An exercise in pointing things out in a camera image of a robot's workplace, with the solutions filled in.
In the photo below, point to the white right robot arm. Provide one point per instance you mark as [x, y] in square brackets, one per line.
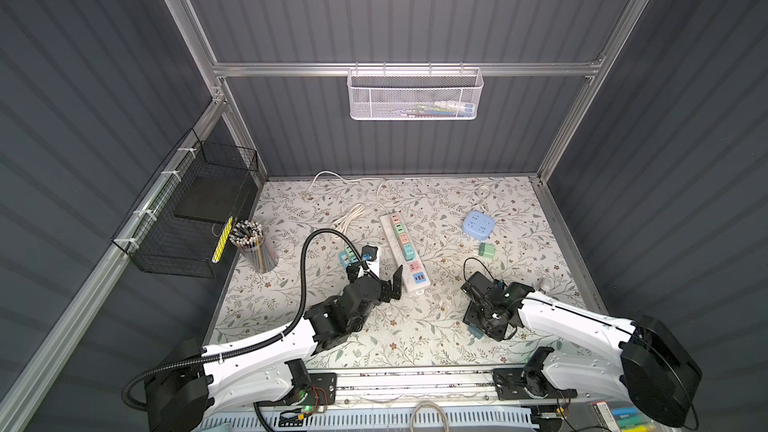
[640, 361]

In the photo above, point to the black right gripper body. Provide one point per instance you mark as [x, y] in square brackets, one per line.
[478, 316]

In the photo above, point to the black wire mesh basket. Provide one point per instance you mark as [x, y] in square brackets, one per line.
[175, 230]

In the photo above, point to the white multicolour power strip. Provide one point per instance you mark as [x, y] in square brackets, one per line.
[415, 277]

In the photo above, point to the pencil cup holder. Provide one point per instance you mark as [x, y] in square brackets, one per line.
[250, 240]

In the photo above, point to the clear box of markers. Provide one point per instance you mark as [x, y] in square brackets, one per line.
[621, 419]

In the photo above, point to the white wire mesh basket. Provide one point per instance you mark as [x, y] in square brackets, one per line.
[414, 94]

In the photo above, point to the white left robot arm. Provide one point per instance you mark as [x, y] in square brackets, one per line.
[194, 382]

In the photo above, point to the green plug adapter right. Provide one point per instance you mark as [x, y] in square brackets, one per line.
[486, 250]

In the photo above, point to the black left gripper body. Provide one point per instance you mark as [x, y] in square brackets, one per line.
[386, 293]

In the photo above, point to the teal power strip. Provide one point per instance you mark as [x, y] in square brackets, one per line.
[347, 258]

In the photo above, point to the blue square power socket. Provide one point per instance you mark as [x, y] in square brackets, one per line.
[478, 225]

